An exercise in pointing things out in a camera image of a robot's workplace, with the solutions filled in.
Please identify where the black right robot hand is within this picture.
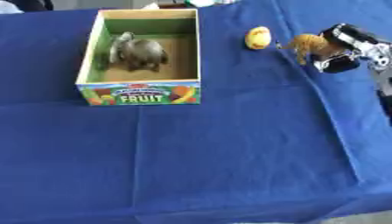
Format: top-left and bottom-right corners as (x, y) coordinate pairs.
(311, 23), (382, 74)

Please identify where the tan cardboard box green inside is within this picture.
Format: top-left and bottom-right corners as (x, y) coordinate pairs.
(74, 8), (202, 106)

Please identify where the yellow red toy fruit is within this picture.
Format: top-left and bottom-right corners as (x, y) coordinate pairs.
(243, 25), (273, 51)

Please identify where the grey elephant soft toy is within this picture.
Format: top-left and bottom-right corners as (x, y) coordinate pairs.
(107, 31), (171, 73)

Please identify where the person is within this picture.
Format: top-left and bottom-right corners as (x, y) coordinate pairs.
(0, 0), (55, 14)

